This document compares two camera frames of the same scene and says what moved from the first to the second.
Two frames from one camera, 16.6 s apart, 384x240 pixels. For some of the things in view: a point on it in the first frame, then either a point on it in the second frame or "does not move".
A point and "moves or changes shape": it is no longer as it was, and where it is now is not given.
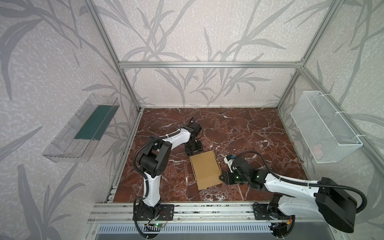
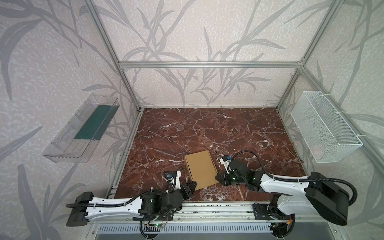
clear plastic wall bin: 78,140 does not move
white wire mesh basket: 327,136 does not move
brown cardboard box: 206,170 moves or changes shape
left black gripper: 193,145 -> 186,189
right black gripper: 227,176 does not move
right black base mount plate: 261,212 does not move
